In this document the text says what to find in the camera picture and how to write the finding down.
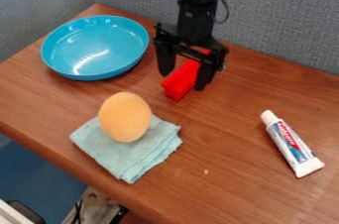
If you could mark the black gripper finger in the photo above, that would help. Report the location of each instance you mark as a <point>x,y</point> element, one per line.
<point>205,71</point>
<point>165,56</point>

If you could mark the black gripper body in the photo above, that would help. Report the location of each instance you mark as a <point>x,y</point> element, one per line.
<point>193,32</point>

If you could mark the red rectangular block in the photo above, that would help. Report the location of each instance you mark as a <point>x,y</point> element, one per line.
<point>180,81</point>

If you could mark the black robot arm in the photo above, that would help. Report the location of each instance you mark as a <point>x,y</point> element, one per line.
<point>200,50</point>

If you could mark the blue plate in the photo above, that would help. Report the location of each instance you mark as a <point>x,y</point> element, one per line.
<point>95,48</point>

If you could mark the orange egg-shaped object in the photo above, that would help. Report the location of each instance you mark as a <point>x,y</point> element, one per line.
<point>124,117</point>

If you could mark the grey object under table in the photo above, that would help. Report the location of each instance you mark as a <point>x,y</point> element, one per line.
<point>99,208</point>

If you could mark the light blue folded cloth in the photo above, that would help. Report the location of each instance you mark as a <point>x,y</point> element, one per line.
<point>128,160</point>

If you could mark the white toothpaste tube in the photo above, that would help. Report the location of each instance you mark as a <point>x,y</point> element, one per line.
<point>297,155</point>

